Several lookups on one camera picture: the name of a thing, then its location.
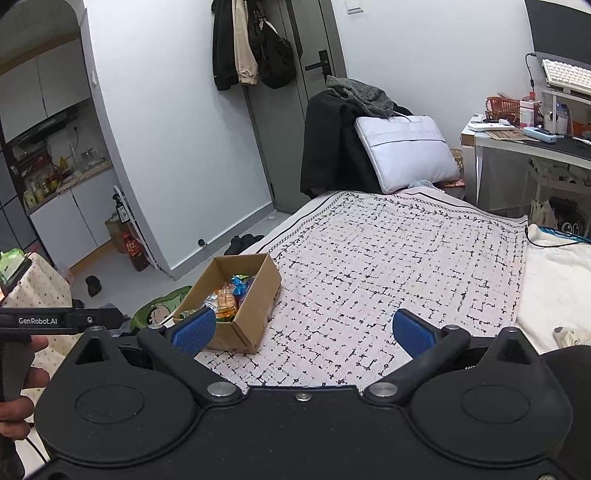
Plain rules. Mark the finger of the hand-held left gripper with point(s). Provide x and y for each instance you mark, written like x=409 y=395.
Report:
x=107 y=318

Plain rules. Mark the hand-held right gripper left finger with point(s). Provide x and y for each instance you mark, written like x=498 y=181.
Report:
x=194 y=330

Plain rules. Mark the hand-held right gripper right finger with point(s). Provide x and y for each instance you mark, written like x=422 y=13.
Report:
x=413 y=332

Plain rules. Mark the blue snack packet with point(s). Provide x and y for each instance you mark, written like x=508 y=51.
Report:
x=238 y=282

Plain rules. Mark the cardboard box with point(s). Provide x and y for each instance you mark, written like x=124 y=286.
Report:
x=258 y=304

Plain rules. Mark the person's left hand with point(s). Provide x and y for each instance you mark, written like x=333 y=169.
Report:
x=34 y=376

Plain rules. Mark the dotted cloth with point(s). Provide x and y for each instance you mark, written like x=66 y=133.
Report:
x=41 y=286

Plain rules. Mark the black shoe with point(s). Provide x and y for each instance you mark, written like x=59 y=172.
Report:
x=93 y=284

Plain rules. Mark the green cartoon rug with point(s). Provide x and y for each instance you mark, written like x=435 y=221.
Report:
x=157 y=309

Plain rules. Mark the printed blanket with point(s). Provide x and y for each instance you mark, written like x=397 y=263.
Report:
x=415 y=277

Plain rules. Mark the green plastic item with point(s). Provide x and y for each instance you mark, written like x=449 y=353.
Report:
x=11 y=263

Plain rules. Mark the brown paper bag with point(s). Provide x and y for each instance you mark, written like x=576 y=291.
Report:
x=113 y=230

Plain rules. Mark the black slipper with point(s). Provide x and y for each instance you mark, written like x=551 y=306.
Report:
x=254 y=240
x=233 y=246

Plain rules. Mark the white kitchen base cabinet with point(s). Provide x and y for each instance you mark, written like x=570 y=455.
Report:
x=69 y=221

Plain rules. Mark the dark grey cabinet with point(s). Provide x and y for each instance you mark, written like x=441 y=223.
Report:
x=14 y=217

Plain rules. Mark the row of kitchen bottles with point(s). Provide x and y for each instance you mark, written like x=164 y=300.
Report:
x=51 y=180

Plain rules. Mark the grey white plush toy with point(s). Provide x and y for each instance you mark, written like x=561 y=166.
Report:
x=572 y=337

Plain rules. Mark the white tote bag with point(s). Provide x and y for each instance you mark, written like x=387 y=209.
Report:
x=540 y=212

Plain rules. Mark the red patterned cushion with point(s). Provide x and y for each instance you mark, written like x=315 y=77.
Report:
x=456 y=159

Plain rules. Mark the white laptop bag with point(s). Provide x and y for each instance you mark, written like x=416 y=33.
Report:
x=406 y=152

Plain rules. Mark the dark bag with eyes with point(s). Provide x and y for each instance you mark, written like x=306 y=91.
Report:
x=570 y=224

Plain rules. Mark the range hood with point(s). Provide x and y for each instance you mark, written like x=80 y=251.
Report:
x=44 y=124

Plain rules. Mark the white desk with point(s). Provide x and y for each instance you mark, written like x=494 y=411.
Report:
x=508 y=143

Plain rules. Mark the grey door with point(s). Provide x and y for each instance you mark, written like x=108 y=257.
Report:
x=286 y=138

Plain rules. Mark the cardboard sheet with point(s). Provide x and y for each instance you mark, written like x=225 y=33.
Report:
x=505 y=134

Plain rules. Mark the white remote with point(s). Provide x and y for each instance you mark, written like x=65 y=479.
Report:
x=482 y=125

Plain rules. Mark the light blue device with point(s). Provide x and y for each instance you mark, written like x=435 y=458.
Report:
x=542 y=134

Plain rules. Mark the red basket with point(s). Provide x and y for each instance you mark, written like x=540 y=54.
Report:
x=503 y=108

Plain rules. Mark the grey hoodie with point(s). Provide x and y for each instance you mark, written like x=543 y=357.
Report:
x=364 y=94

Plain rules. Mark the black desk mat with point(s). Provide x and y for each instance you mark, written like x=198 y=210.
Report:
x=572 y=147

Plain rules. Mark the red white box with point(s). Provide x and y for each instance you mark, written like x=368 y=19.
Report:
x=526 y=110

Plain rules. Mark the white monitor riser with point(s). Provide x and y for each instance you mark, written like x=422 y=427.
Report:
x=547 y=101

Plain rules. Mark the beige hanging garment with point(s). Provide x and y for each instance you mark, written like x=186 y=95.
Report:
x=244 y=50

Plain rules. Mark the black hanging jacket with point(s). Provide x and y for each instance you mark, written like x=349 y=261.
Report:
x=224 y=46

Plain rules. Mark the black hanging bag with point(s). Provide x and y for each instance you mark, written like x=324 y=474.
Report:
x=274 y=55

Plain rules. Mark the white keyboard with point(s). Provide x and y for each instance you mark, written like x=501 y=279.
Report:
x=565 y=76

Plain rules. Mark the black monitor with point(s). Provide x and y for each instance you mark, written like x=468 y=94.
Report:
x=558 y=27

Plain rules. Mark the white wall cabinet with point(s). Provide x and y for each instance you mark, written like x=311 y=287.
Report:
x=46 y=83

